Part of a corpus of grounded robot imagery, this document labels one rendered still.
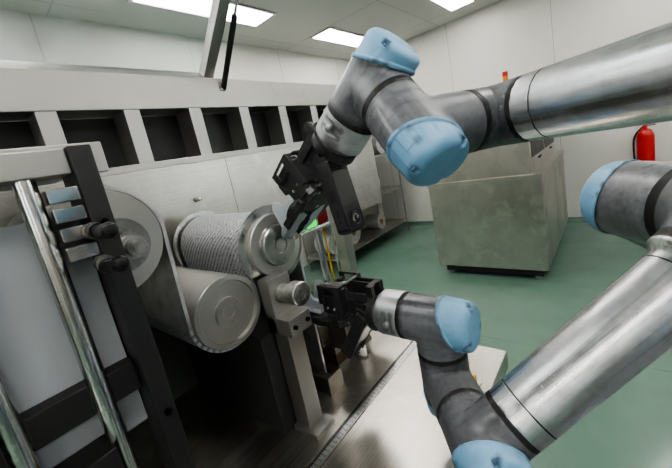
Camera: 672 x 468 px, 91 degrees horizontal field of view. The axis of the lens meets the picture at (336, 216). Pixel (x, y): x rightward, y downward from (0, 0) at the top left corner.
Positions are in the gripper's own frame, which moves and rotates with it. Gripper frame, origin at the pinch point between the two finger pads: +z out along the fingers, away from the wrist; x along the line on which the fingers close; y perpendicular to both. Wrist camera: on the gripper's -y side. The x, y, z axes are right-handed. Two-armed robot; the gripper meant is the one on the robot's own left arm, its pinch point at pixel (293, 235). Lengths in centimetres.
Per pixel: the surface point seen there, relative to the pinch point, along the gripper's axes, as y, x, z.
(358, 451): -34.5, 5.7, 15.0
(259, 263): -0.4, 6.3, 4.3
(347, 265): 4, -75, 66
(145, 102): 48.9, 2.4, 7.5
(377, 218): 72, -358, 228
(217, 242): 9.0, 7.6, 9.2
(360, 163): 29, -77, 23
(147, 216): 10.3, 20.9, -2.5
